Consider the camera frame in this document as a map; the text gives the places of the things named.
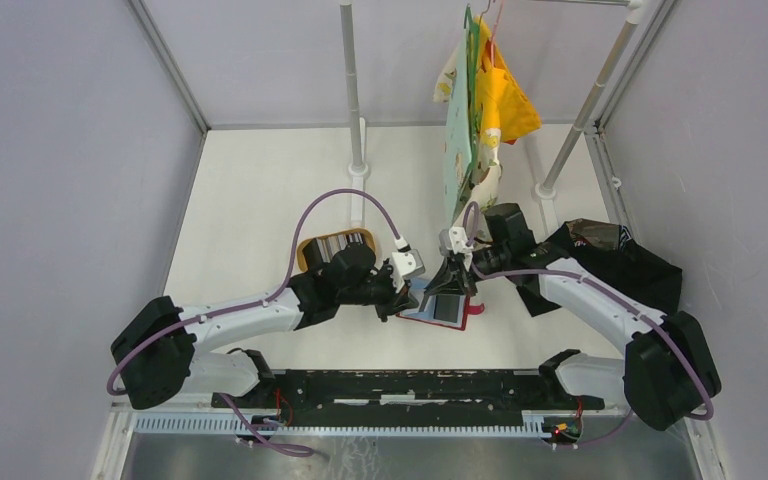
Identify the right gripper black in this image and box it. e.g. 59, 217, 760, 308
424, 244, 509, 298

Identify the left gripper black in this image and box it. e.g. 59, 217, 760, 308
338, 262, 418, 322

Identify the red card holder wallet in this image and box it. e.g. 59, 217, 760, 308
397, 278, 485, 331

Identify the yellow oval card tray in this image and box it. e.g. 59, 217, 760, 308
295, 227, 380, 274

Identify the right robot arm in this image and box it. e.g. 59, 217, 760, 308
426, 203, 722, 431

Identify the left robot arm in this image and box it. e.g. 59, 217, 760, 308
107, 243, 425, 410

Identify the stack of credit cards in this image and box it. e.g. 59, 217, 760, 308
304, 231, 373, 266

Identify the mint green cartoon cloth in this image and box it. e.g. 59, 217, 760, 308
435, 32, 473, 224

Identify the black clothes pile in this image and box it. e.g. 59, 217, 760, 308
545, 218, 683, 315

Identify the yellow garment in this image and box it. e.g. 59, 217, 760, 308
474, 16, 542, 147

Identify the green clothes hanger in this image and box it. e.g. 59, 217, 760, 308
464, 4, 481, 171

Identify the pink clothes hanger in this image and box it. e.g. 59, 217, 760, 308
480, 0, 506, 66

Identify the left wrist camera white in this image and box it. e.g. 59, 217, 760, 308
390, 249, 426, 280

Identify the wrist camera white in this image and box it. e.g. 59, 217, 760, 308
390, 249, 426, 280
438, 226, 473, 256

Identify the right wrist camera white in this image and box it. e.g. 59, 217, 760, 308
438, 226, 473, 256

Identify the white clothes rack frame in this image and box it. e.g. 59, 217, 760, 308
339, 1, 648, 233

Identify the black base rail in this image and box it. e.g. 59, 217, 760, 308
231, 369, 605, 428

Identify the white slotted cable duct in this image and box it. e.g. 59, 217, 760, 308
133, 412, 552, 440

